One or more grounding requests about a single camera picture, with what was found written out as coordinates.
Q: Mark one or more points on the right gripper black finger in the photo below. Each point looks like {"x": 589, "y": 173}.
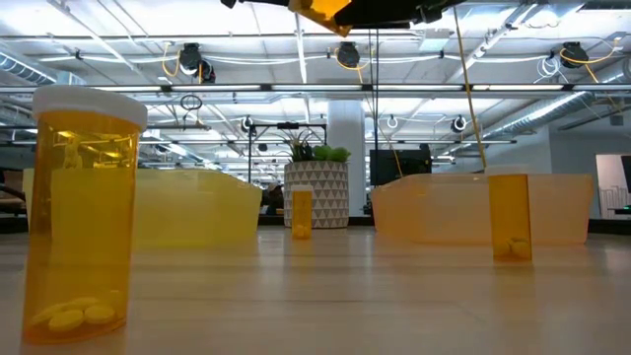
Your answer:
{"x": 256, "y": 2}
{"x": 389, "y": 12}

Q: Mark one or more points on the translucent orange plastic bin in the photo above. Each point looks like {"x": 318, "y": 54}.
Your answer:
{"x": 443, "y": 207}

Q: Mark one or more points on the translucent yellow plastic bin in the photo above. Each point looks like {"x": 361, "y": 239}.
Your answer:
{"x": 197, "y": 207}

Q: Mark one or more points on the long ceiling light bar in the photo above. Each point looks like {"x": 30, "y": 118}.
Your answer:
{"x": 315, "y": 88}

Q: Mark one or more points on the white round column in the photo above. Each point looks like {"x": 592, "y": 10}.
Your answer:
{"x": 346, "y": 148}

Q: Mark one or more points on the black monitor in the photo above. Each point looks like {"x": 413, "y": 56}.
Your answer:
{"x": 399, "y": 166}

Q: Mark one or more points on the person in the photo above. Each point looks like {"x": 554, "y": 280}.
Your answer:
{"x": 273, "y": 194}

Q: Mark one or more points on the triangle-patterned planter with succulents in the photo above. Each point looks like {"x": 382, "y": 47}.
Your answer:
{"x": 316, "y": 197}

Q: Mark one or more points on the dark background furniture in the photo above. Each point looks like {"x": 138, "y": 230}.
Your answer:
{"x": 12, "y": 194}

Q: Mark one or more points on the black background frame stand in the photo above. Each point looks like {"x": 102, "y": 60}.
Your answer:
{"x": 288, "y": 125}

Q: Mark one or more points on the silver ventilation duct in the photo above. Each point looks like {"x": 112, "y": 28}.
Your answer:
{"x": 552, "y": 111}
{"x": 22, "y": 69}

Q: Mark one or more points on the white wall poster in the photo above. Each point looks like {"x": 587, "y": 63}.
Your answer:
{"x": 611, "y": 185}

